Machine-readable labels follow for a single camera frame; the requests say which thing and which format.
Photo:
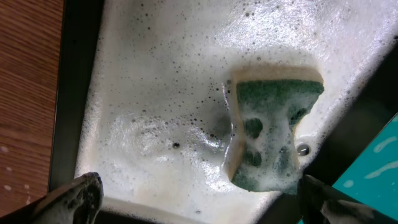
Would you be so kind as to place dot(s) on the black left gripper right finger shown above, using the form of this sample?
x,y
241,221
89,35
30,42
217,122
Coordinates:
x,y
322,204

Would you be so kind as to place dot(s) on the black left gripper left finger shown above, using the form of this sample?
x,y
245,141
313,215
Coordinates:
x,y
78,201

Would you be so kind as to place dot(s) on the yellow sponge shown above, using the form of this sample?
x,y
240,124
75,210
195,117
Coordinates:
x,y
268,103

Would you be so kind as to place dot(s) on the teal plastic tray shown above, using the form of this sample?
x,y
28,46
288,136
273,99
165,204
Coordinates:
x,y
372,178

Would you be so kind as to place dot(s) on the black soapy water tray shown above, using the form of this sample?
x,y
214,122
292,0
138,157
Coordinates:
x,y
144,96

